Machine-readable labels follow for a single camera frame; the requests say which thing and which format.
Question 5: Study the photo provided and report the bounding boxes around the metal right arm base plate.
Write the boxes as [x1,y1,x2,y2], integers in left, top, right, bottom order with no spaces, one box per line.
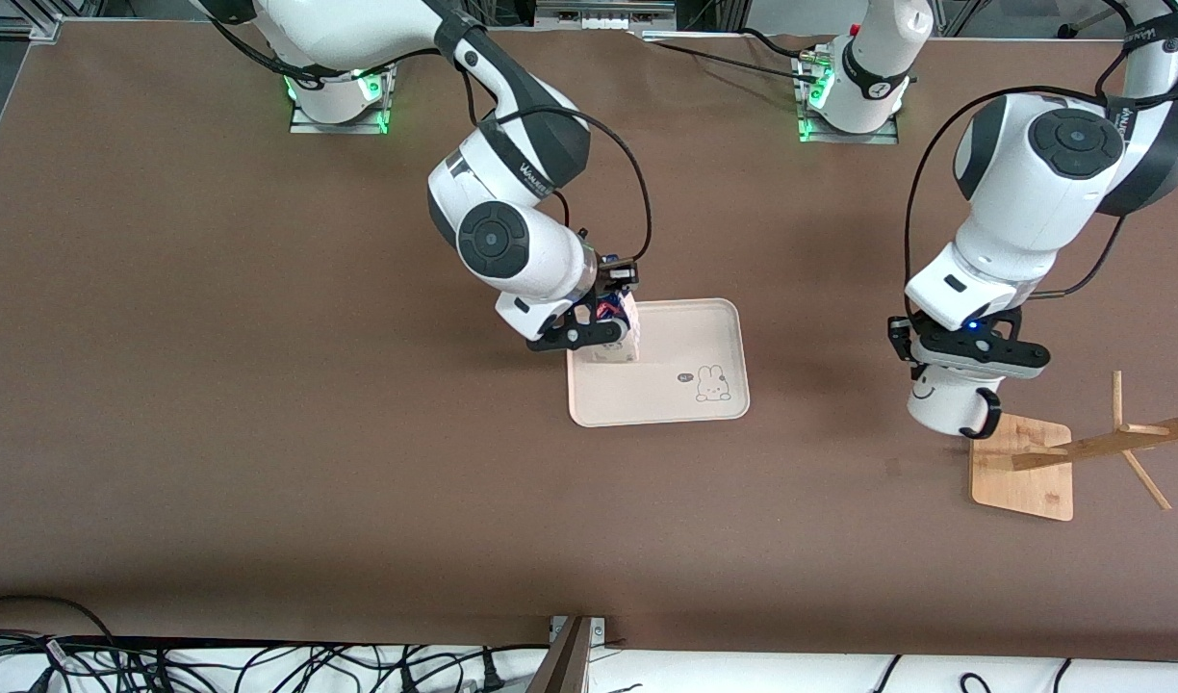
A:
[289,67,392,136]

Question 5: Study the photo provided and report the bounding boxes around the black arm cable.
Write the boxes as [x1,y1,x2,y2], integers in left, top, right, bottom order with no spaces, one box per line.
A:
[464,67,653,282]
[903,0,1178,323]

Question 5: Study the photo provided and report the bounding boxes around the metal corner bracket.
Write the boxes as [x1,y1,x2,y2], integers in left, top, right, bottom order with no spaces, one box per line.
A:
[549,614,609,648]

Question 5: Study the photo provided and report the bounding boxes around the aluminium frame post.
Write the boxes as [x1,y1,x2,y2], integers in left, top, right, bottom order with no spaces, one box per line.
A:
[526,616,595,693]

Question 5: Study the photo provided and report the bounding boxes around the wooden mug rack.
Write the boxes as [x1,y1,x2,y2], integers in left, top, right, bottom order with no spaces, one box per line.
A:
[970,371,1178,523]

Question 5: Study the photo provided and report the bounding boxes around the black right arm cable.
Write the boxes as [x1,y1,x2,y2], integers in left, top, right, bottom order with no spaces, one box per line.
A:
[464,67,653,282]

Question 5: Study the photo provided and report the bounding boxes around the white smiley face mug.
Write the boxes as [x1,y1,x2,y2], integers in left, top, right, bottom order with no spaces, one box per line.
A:
[907,364,1004,441]

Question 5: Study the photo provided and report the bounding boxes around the blue white milk carton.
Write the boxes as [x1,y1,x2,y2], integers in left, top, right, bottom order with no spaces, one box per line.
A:
[587,289,641,365]

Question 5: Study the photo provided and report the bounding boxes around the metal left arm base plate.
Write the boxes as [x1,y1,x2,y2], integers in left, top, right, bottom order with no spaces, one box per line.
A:
[797,58,901,146]

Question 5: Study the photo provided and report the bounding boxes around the aluminium frame corner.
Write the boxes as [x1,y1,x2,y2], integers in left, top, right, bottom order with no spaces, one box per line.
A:
[0,0,63,41]

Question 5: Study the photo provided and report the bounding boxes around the grey power strip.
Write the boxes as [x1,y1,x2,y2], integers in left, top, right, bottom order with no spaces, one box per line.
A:
[534,0,679,32]

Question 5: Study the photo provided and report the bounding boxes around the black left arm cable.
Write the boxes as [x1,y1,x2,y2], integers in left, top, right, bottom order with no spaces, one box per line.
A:
[903,0,1178,323]

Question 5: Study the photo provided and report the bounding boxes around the cream rabbit print tray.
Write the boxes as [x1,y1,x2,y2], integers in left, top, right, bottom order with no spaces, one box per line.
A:
[566,297,751,428]

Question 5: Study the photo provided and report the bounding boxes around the black cable on table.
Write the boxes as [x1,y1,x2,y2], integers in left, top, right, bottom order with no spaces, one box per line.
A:
[647,37,821,86]

